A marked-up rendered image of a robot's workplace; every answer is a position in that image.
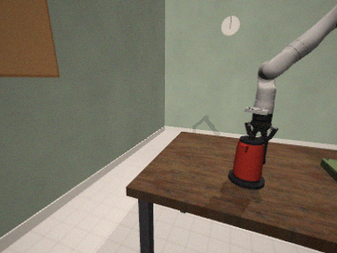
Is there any red kettle with black handle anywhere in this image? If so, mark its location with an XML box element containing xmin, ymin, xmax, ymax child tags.
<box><xmin>233</xmin><ymin>135</ymin><xmax>269</xmax><ymax>184</ymax></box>

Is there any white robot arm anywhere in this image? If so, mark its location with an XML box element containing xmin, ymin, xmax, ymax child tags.
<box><xmin>245</xmin><ymin>5</ymin><xmax>337</xmax><ymax>115</ymax></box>

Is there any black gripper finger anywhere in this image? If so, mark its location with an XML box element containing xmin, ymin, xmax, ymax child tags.
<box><xmin>260</xmin><ymin>125</ymin><xmax>278</xmax><ymax>146</ymax></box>
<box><xmin>245</xmin><ymin>122</ymin><xmax>258</xmax><ymax>136</ymax></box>

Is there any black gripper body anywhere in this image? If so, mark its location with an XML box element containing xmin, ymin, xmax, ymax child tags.
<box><xmin>251</xmin><ymin>113</ymin><xmax>273</xmax><ymax>132</ymax></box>

